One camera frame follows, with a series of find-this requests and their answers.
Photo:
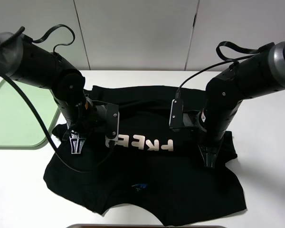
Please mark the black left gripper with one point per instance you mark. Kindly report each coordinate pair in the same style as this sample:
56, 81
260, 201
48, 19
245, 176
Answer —
81, 119

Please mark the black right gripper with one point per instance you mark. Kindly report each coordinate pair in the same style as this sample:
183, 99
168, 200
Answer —
208, 131

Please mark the black short sleeve t-shirt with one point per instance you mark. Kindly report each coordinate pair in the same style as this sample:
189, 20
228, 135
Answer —
151, 166

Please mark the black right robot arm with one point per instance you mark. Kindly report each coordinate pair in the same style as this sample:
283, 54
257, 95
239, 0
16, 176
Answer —
252, 73

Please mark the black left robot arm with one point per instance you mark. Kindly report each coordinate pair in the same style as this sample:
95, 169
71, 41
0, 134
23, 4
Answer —
24, 62

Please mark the light green plastic tray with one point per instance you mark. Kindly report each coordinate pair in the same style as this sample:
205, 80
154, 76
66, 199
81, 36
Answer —
19, 129

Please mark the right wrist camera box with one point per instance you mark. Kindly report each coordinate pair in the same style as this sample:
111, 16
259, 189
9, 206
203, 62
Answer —
176, 114

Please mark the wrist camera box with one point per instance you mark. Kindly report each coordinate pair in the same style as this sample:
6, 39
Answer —
176, 114
111, 125

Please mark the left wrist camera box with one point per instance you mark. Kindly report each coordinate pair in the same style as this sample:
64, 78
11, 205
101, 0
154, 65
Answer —
111, 125

